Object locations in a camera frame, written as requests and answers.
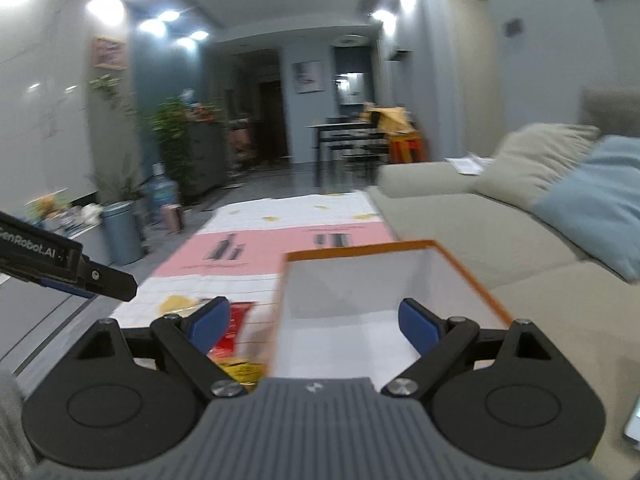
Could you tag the blue water bottle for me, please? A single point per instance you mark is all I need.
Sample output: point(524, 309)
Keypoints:
point(162, 192)

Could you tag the grey trash bin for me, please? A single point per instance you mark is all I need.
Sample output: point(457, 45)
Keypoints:
point(122, 235)

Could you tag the white papers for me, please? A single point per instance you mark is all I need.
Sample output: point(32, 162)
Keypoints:
point(467, 164)

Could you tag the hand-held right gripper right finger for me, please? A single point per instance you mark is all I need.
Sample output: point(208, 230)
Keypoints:
point(417, 327)

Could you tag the dark door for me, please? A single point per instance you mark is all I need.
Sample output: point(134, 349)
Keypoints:
point(274, 120)

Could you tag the beige cushion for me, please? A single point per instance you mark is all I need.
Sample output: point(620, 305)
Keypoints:
point(535, 165)

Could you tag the yellow cloth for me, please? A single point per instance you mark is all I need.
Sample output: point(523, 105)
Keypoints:
point(392, 120)

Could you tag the tall green plant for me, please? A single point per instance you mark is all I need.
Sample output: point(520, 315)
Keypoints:
point(172, 145)

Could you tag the white framed wall picture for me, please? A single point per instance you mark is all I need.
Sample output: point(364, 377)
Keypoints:
point(307, 76)

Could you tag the pink heater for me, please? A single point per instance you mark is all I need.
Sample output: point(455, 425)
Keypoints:
point(174, 217)

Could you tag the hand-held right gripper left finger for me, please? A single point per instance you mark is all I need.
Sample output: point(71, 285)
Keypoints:
point(210, 325)

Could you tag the grey sofa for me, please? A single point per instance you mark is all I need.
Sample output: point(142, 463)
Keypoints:
point(450, 210)

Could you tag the red snack packet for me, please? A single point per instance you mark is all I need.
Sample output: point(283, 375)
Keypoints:
point(237, 325)

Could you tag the white phone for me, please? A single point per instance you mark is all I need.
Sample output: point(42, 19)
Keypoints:
point(634, 425)

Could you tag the light blue cushion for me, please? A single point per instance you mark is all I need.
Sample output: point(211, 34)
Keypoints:
point(595, 205)

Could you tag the wooden framed wall picture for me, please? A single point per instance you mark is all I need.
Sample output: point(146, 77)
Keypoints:
point(109, 52)

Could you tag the waffle packet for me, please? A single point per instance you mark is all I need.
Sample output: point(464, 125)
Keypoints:
point(245, 372)

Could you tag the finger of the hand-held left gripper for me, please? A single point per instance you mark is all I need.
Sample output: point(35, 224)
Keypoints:
point(65, 286)
point(110, 282)

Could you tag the orange cardboard box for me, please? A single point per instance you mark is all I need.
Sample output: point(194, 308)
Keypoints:
point(350, 290)

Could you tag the potted grass plant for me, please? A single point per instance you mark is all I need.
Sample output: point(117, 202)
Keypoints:
point(117, 185)

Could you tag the grey drawer cabinet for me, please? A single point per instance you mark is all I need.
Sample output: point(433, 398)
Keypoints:
point(207, 155)

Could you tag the black dining table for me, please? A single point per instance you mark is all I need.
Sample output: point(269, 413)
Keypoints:
point(345, 127)

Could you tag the hanging green plant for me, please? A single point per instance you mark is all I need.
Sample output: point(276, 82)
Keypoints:
point(110, 92)

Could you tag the orange stool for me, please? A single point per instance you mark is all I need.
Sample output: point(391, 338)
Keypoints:
point(407, 149)

